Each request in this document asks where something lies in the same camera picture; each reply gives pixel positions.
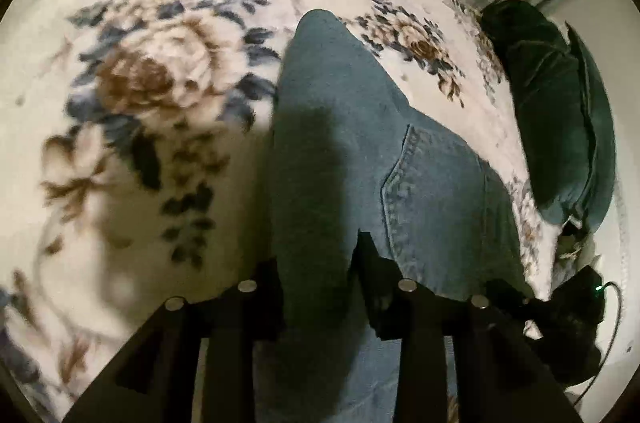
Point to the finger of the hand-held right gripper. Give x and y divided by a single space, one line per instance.
512 290

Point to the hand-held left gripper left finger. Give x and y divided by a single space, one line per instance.
250 315

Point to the floral printed bed blanket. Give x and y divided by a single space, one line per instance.
150 53

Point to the dark green plush blanket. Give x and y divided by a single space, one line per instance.
550 128

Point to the blue denim pants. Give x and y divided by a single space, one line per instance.
350 153

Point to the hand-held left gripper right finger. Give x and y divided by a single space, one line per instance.
385 305

